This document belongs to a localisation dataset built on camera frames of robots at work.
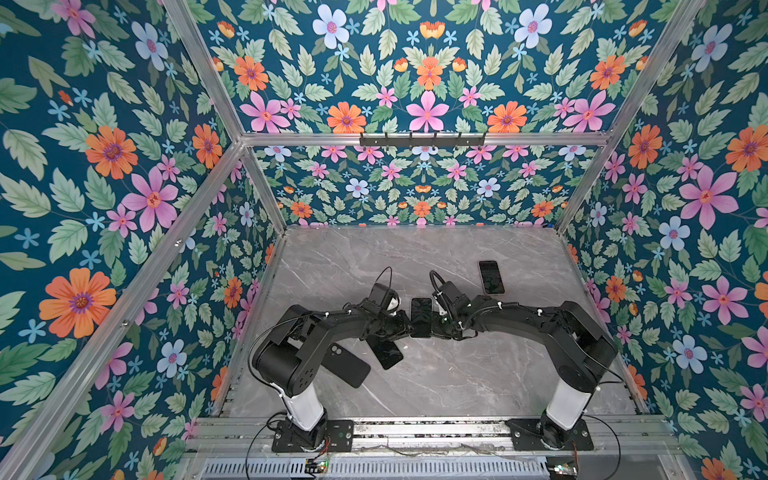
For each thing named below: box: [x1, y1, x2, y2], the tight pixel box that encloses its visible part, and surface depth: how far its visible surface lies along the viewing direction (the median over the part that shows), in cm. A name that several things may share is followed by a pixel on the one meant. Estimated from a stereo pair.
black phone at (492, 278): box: [479, 260, 505, 294], surface depth 107 cm
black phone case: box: [321, 343, 371, 389], surface depth 88 cm
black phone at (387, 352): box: [366, 335, 404, 370], surface depth 88 cm
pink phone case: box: [478, 260, 506, 295], surface depth 107 cm
